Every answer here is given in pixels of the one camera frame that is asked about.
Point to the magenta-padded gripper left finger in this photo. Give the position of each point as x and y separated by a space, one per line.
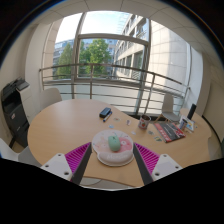
77 157

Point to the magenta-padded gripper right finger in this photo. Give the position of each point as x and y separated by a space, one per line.
147 158

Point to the mint green computer mouse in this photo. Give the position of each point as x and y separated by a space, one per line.
114 143

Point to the pink and white mouse pad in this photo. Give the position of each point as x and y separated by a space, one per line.
113 157

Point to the yellow and green sticker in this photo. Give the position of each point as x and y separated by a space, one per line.
158 138

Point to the grey green sticker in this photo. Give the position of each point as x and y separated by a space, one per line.
150 132

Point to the small white sticker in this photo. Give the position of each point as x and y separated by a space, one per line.
133 132

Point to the red and black magazine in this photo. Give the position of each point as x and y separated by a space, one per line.
169 131

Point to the red and white printed mug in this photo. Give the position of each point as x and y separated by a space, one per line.
144 122

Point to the tall pale sticker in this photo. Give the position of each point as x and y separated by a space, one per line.
128 122

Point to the small blue sticker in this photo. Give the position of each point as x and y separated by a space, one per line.
111 126

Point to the small printed card box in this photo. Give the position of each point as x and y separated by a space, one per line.
183 123

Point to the round pale sticker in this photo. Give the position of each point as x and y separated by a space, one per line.
116 118

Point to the blue marker pen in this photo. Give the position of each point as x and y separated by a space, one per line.
107 117

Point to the black whiteboard eraser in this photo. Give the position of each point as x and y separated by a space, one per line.
105 112

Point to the white and yellow booklet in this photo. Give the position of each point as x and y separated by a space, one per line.
191 125

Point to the black upright speaker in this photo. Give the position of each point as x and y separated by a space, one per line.
191 111

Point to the black and white office printer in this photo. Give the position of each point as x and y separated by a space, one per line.
15 113

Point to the metal balcony railing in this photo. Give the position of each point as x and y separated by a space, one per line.
116 66

